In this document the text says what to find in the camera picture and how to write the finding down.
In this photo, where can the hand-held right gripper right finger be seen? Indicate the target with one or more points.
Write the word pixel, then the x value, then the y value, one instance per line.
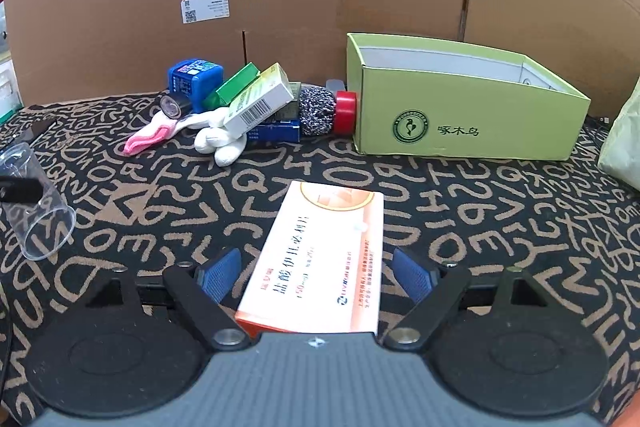
pixel 413 276

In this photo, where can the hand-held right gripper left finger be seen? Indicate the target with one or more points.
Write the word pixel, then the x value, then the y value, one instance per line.
pixel 219 276

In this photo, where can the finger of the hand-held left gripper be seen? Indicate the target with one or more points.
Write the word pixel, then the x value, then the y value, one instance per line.
pixel 20 190

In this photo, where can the clear plastic cup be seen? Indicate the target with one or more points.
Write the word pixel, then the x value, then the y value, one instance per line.
pixel 42 222

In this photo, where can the orange white medicine box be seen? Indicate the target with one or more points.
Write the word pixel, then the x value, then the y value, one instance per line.
pixel 320 252

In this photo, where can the white glove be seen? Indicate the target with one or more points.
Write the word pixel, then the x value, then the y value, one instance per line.
pixel 220 144

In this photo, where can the pink white sock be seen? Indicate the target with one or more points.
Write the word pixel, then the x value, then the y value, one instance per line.
pixel 145 139

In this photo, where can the blue medicine box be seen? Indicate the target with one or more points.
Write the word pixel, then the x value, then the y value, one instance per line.
pixel 277 132

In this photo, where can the light green cardboard box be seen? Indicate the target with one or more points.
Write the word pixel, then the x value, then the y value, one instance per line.
pixel 465 112

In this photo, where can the white green medicine box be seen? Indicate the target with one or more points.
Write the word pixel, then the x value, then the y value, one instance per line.
pixel 262 102

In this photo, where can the steel wool scrubber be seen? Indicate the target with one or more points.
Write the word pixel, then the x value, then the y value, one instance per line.
pixel 317 112

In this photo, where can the black letter printed blanket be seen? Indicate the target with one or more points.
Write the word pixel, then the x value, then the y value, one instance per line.
pixel 475 217

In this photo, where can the black cylinder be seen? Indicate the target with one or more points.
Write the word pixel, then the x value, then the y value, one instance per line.
pixel 174 106

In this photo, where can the dark green box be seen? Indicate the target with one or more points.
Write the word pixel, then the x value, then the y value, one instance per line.
pixel 291 104

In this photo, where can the small green box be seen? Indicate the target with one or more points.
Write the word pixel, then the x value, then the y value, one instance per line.
pixel 239 84

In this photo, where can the blue labelled container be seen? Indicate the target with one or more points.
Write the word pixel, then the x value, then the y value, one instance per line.
pixel 192 79

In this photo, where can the small grey object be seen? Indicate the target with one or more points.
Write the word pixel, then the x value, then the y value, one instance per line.
pixel 334 85

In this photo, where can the pale green plastic bag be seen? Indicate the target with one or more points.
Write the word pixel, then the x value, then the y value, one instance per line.
pixel 622 142

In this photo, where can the white shipping label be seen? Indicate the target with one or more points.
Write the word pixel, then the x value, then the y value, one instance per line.
pixel 206 8

